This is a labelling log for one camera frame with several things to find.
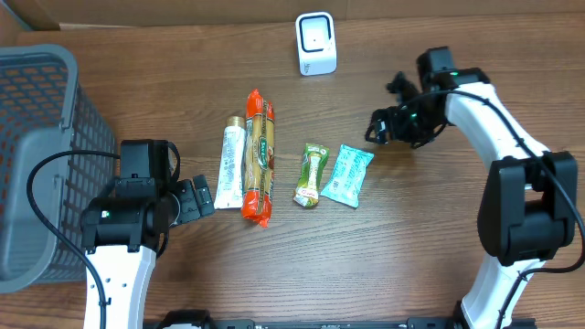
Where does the white tube with gold cap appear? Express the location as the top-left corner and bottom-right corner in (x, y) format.
(214, 116), (247, 209)

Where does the teal tissue packet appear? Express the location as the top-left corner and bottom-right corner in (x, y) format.
(321, 144), (374, 208)

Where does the green snack bar wrapper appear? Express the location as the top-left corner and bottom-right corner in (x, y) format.
(293, 143), (329, 208)

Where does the orange biscuit roll pack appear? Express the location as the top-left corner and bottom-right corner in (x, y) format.
(241, 90), (275, 228)

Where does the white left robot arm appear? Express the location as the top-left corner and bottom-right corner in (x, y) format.
(81, 140), (215, 328)

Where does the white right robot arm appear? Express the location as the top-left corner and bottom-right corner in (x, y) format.
(365, 47), (584, 328)

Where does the white barcode scanner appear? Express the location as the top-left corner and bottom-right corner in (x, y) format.
(295, 11), (337, 76)

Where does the brown cardboard back panel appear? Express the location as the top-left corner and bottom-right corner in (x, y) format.
(5, 0), (584, 30)

